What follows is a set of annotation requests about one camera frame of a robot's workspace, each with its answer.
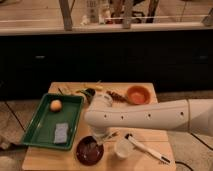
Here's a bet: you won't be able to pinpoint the silver fork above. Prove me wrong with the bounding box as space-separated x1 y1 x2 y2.
100 132 118 143

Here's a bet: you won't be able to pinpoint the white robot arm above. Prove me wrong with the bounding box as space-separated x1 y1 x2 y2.
84 94 213 140

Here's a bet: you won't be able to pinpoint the dark purple bowl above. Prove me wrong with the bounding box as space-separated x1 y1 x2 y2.
76 136 104 166

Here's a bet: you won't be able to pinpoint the orange bowl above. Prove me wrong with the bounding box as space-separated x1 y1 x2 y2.
126 86 151 105

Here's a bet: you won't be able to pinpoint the clear plastic cup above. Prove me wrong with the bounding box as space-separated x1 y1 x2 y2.
114 138 134 160

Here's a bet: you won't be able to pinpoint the grey blue sponge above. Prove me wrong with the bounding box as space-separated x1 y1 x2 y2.
54 123 69 144

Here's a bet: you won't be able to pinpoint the brown toy item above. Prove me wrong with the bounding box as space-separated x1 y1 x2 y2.
107 91 126 102

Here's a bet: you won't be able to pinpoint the green and yellow toy vegetables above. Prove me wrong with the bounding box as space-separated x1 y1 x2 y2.
77 82 103 101

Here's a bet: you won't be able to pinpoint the green plastic tray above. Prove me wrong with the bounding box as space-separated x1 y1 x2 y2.
21 93 84 150

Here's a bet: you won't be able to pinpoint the yellow round fruit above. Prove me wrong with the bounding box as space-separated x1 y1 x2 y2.
50 100 62 112

